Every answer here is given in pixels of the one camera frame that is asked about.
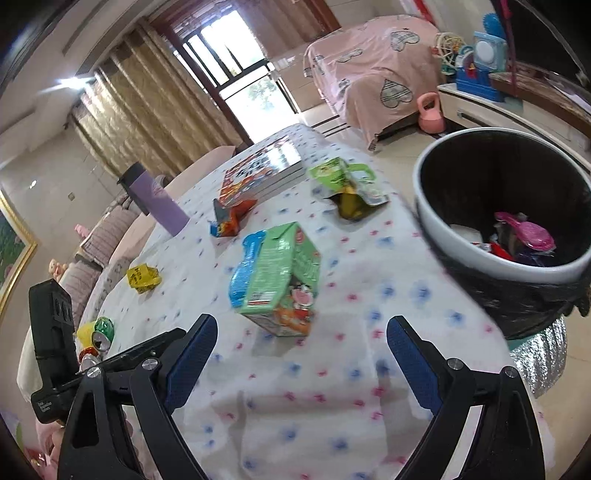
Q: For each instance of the white star print tablecloth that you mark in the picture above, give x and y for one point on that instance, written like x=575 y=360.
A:
x=332 y=392

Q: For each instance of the purple thermos bottle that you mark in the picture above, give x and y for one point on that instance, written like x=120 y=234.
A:
x=159 y=198

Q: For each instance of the yellow crumpled wrapper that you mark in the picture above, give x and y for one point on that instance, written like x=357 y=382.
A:
x=143 y=277

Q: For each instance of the green milk carton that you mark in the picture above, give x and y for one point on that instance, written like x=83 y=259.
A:
x=277 y=281

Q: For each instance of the small doll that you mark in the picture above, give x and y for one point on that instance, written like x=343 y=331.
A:
x=57 y=268

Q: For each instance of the green drink can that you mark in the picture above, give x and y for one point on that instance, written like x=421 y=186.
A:
x=104 y=334

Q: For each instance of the orange blue wrapper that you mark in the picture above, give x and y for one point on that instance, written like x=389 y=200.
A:
x=231 y=219

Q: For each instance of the gold framed painting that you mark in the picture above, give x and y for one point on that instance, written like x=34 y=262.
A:
x=14 y=258

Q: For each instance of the pink foil packet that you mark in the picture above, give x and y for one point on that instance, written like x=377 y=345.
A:
x=526 y=230

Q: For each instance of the blue spiky ball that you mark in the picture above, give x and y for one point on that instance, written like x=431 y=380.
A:
x=492 y=23

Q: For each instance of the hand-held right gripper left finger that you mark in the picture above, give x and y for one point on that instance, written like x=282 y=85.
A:
x=190 y=364

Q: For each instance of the black television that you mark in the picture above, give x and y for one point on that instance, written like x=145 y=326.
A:
x=545 y=32

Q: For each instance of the golden curtain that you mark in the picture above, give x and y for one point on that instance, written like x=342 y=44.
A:
x=152 y=110

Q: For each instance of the red drink can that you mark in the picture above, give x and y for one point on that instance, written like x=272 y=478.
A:
x=87 y=360

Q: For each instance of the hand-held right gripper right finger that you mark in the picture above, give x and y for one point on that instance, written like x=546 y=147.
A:
x=411 y=364

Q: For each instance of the white trash bin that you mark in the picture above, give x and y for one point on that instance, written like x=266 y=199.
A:
x=461 y=258

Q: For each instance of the white television stand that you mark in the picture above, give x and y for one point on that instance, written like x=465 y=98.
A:
x=485 y=110

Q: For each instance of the blue toy machine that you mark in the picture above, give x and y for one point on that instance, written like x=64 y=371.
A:
x=480 y=69

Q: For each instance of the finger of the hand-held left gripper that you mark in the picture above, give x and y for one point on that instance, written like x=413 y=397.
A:
x=138 y=348

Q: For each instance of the silver glitter stool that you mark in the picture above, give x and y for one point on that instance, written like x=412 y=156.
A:
x=540 y=360

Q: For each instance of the pink stick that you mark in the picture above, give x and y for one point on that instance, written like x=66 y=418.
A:
x=508 y=37

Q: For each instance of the stack of books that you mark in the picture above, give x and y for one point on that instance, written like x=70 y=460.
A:
x=258 y=170

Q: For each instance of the person's left hand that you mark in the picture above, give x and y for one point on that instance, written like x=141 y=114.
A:
x=57 y=438

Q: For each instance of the green snack pouch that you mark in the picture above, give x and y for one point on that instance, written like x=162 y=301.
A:
x=344 y=184

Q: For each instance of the white foam block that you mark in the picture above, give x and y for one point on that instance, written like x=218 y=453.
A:
x=464 y=233

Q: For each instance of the pink covered furniture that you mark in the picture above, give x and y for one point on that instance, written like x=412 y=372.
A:
x=369 y=64

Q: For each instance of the wooden framed glass door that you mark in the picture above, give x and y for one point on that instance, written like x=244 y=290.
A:
x=249 y=60

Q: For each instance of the colourful bead maze toy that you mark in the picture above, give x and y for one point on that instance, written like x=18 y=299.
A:
x=450 y=53

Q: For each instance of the pink kettlebell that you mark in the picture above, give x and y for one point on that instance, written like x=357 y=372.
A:
x=430 y=117

